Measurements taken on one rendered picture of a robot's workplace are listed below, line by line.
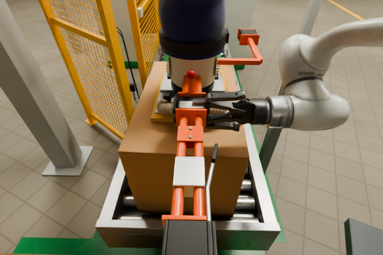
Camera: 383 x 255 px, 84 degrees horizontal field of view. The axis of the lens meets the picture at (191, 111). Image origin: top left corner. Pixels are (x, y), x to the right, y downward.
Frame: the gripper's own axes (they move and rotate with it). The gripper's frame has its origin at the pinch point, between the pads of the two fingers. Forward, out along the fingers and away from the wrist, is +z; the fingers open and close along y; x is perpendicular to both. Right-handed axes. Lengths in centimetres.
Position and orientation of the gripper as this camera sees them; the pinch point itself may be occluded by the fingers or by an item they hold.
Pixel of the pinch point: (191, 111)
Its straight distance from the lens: 59.4
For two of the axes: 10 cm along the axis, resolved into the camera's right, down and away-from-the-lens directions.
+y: 0.1, 7.7, 6.4
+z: -10.0, 0.0, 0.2
